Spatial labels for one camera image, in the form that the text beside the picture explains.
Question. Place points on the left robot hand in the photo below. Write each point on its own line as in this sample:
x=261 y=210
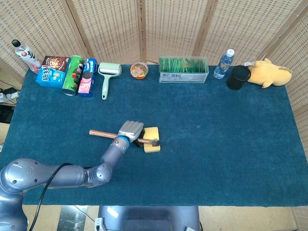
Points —
x=131 y=130

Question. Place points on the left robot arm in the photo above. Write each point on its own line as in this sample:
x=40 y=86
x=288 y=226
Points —
x=67 y=176

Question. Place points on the yellow sponge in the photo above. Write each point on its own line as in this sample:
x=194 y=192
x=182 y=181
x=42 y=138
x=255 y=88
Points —
x=152 y=132

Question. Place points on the pale green lint roller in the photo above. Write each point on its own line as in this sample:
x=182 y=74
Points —
x=106 y=81

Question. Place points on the orange instant noodle cup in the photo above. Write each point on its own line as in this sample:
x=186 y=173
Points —
x=139 y=70

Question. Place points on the blue pink sandwich cookie box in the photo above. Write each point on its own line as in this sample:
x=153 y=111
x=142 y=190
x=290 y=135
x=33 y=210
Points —
x=87 y=79

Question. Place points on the blue carpet table mat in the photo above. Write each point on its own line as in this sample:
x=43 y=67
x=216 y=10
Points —
x=204 y=149

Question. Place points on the green chips can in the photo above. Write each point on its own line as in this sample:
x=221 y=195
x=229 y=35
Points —
x=72 y=78

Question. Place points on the clear box of green packets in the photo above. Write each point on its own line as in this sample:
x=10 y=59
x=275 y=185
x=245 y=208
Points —
x=183 y=69

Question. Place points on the grey robot torso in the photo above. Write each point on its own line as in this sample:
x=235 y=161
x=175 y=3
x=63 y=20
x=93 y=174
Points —
x=146 y=217

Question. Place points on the blue snack box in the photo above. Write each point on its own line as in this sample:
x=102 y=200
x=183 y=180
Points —
x=51 y=77

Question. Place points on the brown cookie box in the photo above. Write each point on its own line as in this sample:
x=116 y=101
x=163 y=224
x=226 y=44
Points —
x=55 y=62

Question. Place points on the clear water bottle white cap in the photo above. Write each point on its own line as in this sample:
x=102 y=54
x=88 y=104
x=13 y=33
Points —
x=222 y=66

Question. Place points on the black mesh pen holder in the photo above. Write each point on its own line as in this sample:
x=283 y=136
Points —
x=237 y=79

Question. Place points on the white power strip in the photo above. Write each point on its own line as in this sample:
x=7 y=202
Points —
x=10 y=97

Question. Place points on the black bag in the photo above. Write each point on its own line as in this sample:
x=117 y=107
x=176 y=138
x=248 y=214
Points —
x=5 y=114

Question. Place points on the sports drink bottle black cap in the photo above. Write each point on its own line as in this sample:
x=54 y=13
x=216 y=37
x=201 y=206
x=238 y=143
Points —
x=27 y=56

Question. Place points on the black power adapter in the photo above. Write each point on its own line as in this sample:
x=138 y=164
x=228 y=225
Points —
x=10 y=91

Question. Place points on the yellow plush toy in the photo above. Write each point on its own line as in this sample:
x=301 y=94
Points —
x=272 y=73

